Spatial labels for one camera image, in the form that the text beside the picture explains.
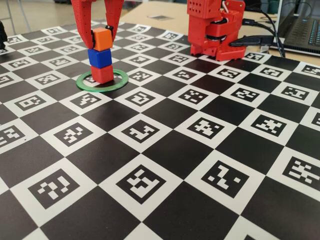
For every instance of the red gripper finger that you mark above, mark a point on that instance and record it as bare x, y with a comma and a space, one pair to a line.
113, 15
83, 22

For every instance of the black white marker checkerboard mat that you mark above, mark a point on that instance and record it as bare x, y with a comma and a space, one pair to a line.
160, 160

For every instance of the red cube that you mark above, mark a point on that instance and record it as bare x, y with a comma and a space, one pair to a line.
102, 75

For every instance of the black power plug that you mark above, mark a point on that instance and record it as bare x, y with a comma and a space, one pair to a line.
252, 41

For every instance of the dark grey laptop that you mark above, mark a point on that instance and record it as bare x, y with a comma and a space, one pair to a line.
300, 30

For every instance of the orange cube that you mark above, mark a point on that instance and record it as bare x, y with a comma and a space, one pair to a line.
102, 38

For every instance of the blue cube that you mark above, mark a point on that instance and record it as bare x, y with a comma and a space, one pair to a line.
99, 58

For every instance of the small printed marker sheet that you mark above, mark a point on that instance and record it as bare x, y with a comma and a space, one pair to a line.
160, 17

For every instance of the black stand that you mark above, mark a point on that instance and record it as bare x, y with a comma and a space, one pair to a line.
2, 35

